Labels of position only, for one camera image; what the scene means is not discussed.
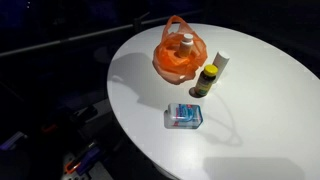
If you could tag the orange and white pill bottle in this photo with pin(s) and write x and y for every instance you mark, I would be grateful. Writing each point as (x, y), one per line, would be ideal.
(186, 45)

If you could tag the orange plastic bag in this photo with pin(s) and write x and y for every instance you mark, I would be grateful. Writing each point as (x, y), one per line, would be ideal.
(166, 60)

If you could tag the yellow capped dark bottle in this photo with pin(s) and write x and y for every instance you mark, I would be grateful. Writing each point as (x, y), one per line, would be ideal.
(205, 80)

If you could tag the white cylindrical bottle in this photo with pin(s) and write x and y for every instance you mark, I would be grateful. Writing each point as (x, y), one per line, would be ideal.
(220, 61)

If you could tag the blue and white packet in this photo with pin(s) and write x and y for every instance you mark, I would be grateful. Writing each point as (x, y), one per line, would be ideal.
(183, 116)

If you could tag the metal handrail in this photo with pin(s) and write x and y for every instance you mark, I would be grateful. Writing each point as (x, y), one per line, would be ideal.
(137, 24)

